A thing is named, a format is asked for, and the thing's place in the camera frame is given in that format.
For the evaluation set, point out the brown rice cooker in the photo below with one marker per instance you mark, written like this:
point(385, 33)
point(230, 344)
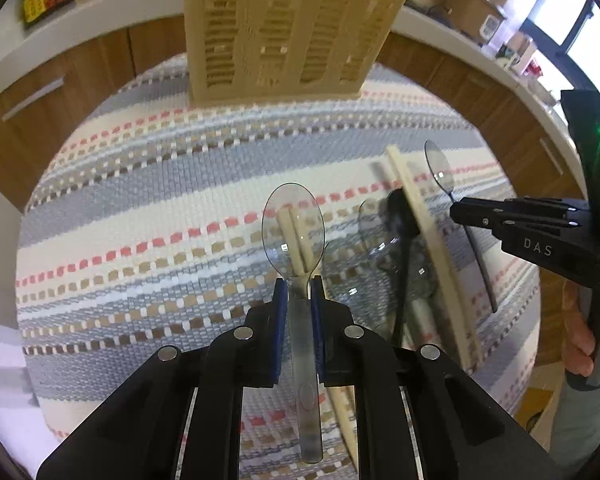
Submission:
point(478, 20)

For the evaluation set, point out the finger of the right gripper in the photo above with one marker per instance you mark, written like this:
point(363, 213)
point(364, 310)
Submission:
point(482, 214)

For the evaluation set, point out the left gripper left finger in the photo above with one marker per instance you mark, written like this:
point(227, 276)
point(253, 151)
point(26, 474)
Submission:
point(250, 356)

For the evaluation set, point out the wooden cabinet front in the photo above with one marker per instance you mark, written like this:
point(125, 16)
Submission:
point(40, 110)

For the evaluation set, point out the black plastic spoon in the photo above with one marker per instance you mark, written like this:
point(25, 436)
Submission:
point(403, 228)

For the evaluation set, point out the person right hand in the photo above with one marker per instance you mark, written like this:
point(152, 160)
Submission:
point(578, 343)

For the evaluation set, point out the grey transparent spoon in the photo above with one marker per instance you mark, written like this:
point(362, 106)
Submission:
point(373, 228)
point(440, 170)
point(366, 286)

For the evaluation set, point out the striped woven table mat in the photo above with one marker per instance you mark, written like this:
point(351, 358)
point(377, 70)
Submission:
point(142, 243)

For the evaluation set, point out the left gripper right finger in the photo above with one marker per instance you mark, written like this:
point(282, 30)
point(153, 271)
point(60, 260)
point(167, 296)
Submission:
point(349, 354)

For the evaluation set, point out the clear plastic spoon grey handle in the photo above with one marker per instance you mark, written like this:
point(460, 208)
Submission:
point(310, 230)

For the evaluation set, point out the beige plastic utensil basket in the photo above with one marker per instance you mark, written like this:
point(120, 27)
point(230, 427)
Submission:
point(249, 51)

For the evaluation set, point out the long beige wooden chopstick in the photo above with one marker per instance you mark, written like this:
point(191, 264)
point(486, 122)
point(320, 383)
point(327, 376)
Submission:
point(455, 301)

